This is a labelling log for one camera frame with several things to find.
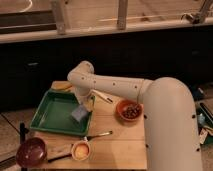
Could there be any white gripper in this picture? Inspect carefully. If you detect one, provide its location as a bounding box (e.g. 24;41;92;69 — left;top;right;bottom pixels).
74;88;94;111

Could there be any wooden spatula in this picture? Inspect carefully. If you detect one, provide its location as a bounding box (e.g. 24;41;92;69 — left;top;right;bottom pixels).
92;90;113;103

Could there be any green bin on floor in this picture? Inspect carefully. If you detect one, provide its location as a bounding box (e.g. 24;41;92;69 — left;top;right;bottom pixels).
196;102;213;145

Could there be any black table stand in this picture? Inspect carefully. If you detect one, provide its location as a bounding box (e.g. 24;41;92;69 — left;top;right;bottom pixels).
0;122;31;171

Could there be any blue sponge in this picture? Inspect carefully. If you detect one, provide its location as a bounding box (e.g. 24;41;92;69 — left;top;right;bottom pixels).
71;105;88;122

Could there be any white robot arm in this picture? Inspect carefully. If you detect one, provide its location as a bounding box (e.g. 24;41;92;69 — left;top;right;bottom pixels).
67;61;203;171

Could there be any small orange saucepan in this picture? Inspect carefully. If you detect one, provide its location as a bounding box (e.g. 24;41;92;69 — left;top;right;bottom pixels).
47;141;90;162

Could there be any dark red bowl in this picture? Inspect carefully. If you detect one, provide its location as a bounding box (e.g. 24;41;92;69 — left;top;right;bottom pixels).
15;137;47;168

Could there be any orange bowl with food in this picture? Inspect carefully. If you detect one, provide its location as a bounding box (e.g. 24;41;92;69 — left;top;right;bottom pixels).
116;99;143;122

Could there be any green plastic tray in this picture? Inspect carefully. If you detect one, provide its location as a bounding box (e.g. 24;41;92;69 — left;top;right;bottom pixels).
30;89;92;137

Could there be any metal spoon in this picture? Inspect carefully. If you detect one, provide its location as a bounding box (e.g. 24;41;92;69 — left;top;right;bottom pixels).
83;131;113;141

